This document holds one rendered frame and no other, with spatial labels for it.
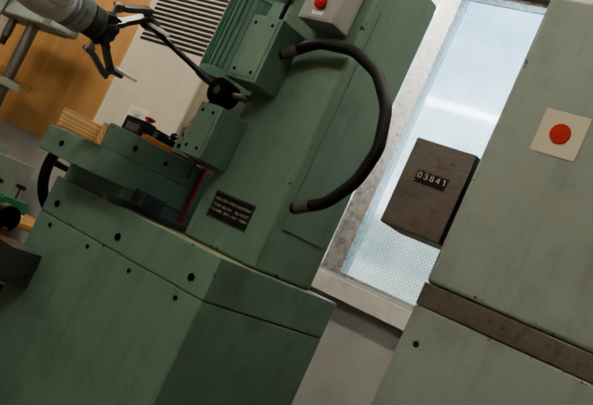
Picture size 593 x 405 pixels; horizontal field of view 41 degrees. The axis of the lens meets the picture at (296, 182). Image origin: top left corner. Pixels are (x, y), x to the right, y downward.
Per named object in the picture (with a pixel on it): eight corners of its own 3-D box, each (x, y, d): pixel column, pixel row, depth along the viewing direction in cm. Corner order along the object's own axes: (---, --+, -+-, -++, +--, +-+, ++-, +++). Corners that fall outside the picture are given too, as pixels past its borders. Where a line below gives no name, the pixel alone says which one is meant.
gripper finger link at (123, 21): (102, 25, 185) (102, 19, 185) (146, 16, 191) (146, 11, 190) (110, 32, 183) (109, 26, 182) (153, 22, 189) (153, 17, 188)
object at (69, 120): (217, 202, 206) (223, 189, 207) (222, 205, 205) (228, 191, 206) (56, 124, 164) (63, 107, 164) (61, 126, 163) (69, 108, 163)
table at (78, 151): (183, 211, 233) (191, 192, 234) (255, 245, 214) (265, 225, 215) (15, 136, 186) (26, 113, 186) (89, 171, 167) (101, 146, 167)
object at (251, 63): (246, 90, 177) (274, 30, 178) (275, 99, 171) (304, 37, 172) (223, 73, 170) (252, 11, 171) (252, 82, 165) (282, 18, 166)
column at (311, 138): (243, 258, 191) (365, -5, 197) (311, 293, 177) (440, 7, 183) (182, 234, 173) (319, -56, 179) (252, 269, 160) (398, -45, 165)
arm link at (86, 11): (86, -5, 171) (106, 8, 176) (69, -21, 177) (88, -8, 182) (62, 29, 172) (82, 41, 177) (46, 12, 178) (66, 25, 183)
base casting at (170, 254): (166, 255, 220) (180, 226, 221) (322, 339, 184) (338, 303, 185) (39, 208, 185) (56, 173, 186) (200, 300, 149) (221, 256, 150)
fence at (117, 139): (260, 223, 215) (268, 205, 216) (265, 225, 214) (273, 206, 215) (99, 145, 169) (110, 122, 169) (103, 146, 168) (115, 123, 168)
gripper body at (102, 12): (80, 38, 177) (110, 56, 185) (102, 7, 176) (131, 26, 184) (67, 24, 182) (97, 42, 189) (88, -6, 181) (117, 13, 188)
